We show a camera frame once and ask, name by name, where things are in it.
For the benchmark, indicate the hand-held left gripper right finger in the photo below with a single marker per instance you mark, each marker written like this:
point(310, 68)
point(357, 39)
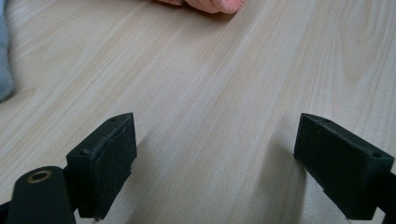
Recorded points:
point(342, 168)

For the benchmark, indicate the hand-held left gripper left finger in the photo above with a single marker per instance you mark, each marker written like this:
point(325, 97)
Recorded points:
point(102, 161)

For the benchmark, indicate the blue knit glove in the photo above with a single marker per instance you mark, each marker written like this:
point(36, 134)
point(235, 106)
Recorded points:
point(4, 62)

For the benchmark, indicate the pink winter glove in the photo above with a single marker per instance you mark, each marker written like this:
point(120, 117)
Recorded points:
point(214, 4)

